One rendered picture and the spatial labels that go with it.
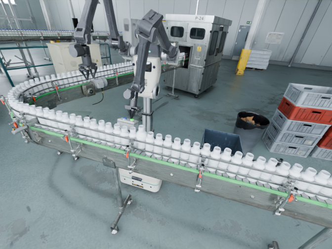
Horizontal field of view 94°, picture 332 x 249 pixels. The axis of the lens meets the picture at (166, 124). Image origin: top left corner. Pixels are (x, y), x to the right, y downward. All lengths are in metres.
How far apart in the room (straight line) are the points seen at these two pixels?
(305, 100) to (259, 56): 7.46
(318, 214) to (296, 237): 1.10
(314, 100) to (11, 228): 3.85
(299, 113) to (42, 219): 3.48
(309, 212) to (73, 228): 1.91
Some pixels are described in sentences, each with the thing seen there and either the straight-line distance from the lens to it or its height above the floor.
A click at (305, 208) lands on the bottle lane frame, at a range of 1.24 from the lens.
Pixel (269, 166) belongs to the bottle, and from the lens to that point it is 1.02.
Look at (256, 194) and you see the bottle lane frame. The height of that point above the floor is 0.94.
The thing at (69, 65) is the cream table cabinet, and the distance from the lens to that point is 4.89.
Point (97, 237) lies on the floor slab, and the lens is 1.93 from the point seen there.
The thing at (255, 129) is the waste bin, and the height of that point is 0.56.
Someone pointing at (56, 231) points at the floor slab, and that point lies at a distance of 2.09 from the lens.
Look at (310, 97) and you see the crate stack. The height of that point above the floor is 1.04.
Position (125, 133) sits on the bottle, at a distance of 1.03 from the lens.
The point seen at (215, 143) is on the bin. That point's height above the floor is 0.81.
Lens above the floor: 1.73
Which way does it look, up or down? 33 degrees down
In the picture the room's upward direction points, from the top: 4 degrees clockwise
